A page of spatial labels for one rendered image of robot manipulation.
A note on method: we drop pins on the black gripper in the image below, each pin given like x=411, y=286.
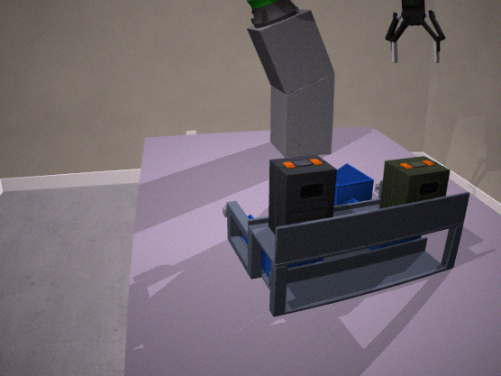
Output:
x=413, y=13

